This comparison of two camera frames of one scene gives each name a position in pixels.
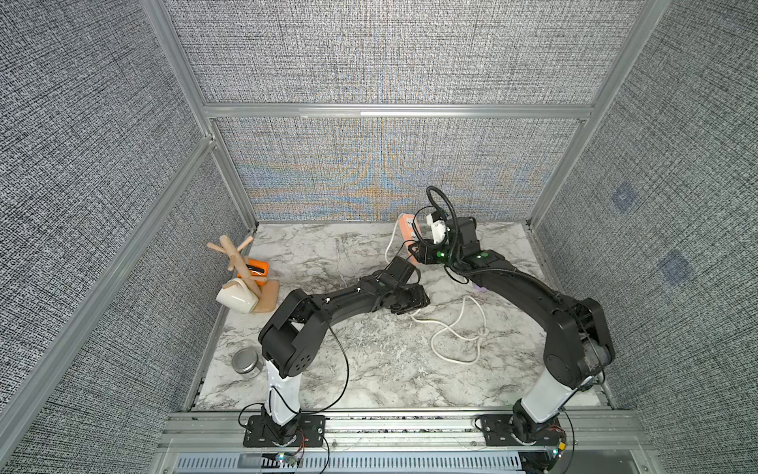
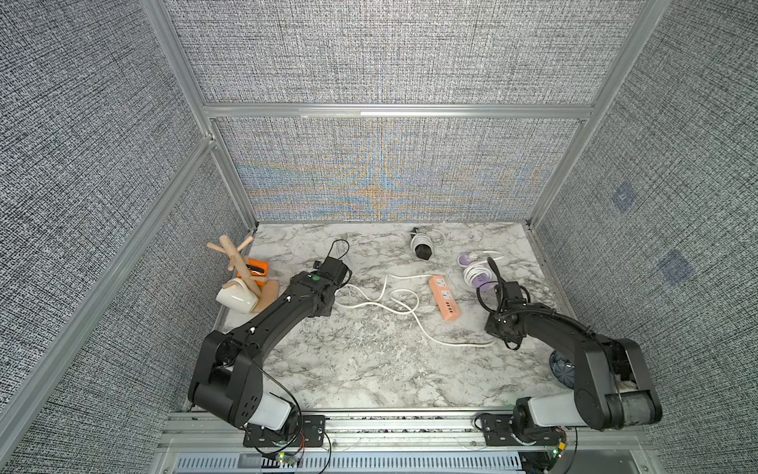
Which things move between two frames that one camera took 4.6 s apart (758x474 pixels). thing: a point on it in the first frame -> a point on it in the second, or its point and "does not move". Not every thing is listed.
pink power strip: [406, 228] -> [446, 297]
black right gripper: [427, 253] -> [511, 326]
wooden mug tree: [267, 290] does not move
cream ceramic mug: [237, 294] does not move
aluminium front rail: [360, 430] does not move
